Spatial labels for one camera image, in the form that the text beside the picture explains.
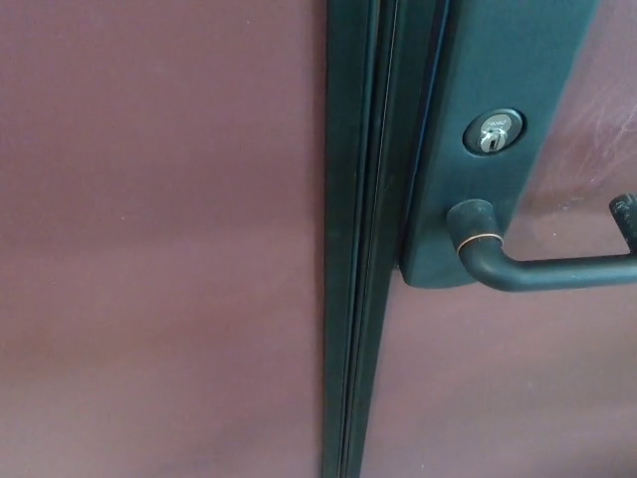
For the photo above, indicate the silver lock cylinder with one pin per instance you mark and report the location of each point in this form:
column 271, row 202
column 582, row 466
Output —
column 493, row 133

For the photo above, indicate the black door edge strip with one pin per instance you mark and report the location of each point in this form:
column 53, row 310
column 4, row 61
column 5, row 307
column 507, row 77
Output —
column 348, row 199
column 403, row 149

